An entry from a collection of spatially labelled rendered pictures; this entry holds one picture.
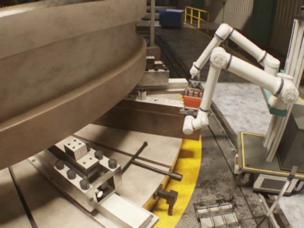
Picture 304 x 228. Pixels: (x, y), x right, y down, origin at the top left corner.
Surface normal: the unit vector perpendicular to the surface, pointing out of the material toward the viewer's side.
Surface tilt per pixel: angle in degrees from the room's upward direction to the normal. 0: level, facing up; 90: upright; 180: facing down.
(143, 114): 90
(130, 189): 0
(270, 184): 90
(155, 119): 90
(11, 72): 90
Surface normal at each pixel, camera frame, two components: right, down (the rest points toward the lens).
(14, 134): 0.69, 0.38
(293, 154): -0.30, 0.49
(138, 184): 0.01, -0.85
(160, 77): 0.14, 0.52
